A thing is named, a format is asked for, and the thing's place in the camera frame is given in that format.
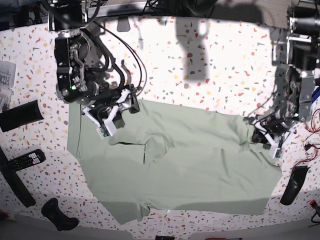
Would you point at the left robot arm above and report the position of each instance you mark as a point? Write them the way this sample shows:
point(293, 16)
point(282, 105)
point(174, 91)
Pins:
point(302, 59)

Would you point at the blue plastic clamp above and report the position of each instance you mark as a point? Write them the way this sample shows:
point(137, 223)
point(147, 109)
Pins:
point(315, 94)

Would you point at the red object bottom left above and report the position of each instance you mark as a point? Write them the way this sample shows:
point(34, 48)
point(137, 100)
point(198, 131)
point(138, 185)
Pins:
point(3, 215)

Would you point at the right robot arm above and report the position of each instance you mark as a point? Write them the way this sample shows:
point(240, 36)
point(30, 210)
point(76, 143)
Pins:
point(87, 72)

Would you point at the red connector bottom right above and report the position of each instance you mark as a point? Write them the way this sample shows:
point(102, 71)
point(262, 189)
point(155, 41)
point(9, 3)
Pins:
point(313, 203)

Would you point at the small clear plastic container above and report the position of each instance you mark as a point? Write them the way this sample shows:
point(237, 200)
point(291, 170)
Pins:
point(5, 98)

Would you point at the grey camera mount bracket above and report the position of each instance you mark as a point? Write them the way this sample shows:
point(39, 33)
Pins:
point(123, 24)

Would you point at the black small tool bottom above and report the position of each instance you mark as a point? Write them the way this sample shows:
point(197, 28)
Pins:
point(161, 237)

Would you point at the black curved pad right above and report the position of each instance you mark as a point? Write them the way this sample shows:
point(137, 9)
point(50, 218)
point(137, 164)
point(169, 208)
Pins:
point(296, 181)

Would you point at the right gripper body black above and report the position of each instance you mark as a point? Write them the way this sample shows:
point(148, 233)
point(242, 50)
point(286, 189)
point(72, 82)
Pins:
point(95, 96)

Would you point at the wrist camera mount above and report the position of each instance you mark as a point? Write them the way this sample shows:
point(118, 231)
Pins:
point(109, 119)
point(274, 142)

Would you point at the clear plastic parts box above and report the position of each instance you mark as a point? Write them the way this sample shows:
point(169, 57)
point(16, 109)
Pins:
point(7, 73)

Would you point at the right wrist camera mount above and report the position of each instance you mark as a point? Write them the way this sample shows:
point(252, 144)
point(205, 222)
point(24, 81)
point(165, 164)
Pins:
point(109, 119)

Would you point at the black remote control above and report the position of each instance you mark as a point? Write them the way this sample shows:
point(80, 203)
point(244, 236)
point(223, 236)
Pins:
point(27, 160)

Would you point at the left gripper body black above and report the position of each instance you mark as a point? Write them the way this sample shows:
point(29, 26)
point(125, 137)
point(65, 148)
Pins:
point(278, 126)

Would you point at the light green T-shirt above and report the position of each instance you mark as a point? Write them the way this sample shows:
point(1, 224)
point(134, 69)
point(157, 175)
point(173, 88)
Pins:
point(170, 157)

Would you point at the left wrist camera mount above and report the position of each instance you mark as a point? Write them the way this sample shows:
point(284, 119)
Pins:
point(274, 142)

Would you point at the long black bar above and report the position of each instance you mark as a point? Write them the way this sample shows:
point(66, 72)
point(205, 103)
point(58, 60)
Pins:
point(15, 183)

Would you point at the black game controller grip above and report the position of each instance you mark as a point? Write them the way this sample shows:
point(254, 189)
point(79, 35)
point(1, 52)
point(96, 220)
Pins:
point(52, 212)

